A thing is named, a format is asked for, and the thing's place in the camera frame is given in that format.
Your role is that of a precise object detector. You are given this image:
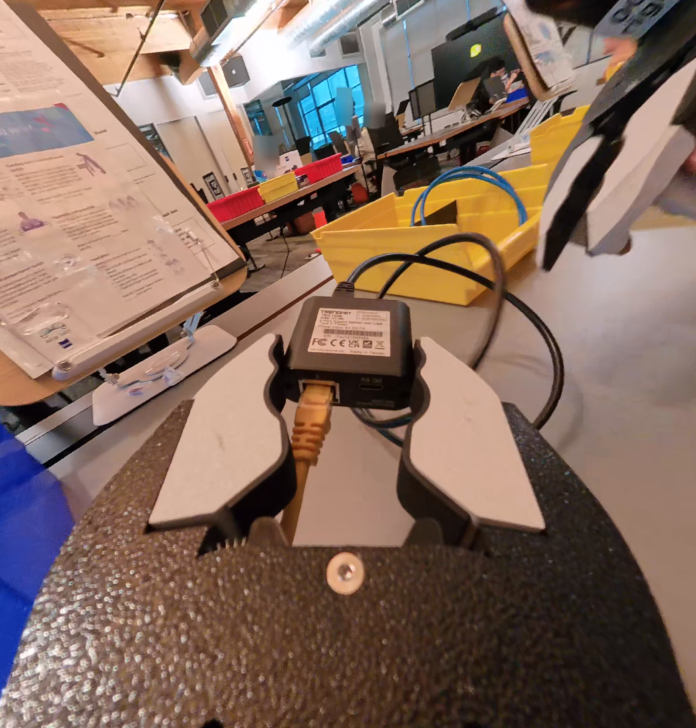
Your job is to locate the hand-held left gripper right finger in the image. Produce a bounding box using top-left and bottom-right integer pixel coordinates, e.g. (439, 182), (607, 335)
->
(396, 337), (547, 547)

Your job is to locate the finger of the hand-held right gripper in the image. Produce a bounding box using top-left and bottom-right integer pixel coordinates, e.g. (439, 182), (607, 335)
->
(537, 132), (606, 272)
(586, 52), (696, 257)

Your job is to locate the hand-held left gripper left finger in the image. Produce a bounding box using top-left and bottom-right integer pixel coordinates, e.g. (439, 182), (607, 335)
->
(148, 334), (298, 541)

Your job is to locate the yellow ethernet cable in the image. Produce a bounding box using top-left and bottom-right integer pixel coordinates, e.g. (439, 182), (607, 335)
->
(281, 382), (334, 541)

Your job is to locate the blue ethernet cable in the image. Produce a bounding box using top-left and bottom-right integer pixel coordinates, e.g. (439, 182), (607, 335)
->
(356, 166), (529, 450)

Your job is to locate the black network splitter box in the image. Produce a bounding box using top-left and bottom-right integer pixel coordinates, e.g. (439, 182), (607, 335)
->
(282, 296), (412, 410)

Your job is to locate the black cable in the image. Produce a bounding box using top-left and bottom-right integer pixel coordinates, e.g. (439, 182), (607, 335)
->
(334, 233), (565, 430)

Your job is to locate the grey desk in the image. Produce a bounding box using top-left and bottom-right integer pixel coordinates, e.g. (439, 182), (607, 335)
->
(15, 219), (696, 728)

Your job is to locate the white stand base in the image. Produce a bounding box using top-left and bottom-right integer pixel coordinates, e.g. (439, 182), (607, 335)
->
(92, 324), (238, 426)

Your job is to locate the large black monitor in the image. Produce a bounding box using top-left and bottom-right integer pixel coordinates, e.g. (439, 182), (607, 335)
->
(430, 25), (522, 103)

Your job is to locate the blue plastic bin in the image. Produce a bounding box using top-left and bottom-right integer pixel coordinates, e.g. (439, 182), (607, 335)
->
(0, 406), (76, 706)

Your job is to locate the instruction sheet on stand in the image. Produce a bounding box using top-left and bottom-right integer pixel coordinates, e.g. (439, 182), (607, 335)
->
(0, 0), (249, 406)

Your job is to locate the red plastic bin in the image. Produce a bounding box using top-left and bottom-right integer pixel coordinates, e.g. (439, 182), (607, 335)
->
(207, 187), (265, 221)
(294, 152), (344, 184)

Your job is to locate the long wooden table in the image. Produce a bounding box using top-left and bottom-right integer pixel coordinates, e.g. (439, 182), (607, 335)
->
(220, 165), (360, 231)

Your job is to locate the small yellow plastic bin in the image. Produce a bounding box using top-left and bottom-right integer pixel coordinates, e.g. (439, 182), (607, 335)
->
(258, 172), (299, 204)

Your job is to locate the laminated instruction sheet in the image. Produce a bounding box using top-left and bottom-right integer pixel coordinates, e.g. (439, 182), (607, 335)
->
(0, 0), (243, 379)

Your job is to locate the black floor lamp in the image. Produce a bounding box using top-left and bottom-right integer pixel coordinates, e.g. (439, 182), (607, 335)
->
(274, 97), (300, 154)

